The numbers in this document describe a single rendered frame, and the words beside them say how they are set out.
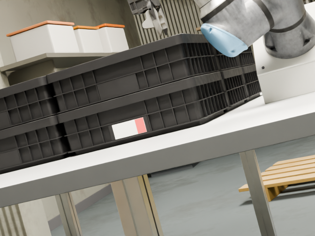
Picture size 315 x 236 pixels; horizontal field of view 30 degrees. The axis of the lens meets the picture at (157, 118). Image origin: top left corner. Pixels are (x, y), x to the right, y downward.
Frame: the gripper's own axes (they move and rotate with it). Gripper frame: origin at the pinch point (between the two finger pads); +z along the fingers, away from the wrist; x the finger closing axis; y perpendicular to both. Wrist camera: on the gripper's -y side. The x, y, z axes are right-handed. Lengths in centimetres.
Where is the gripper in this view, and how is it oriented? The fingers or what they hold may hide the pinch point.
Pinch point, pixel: (164, 31)
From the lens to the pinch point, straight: 197.0
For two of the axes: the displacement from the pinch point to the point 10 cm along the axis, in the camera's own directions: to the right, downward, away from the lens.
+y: -8.7, 3.1, 3.8
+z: 3.5, 9.4, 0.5
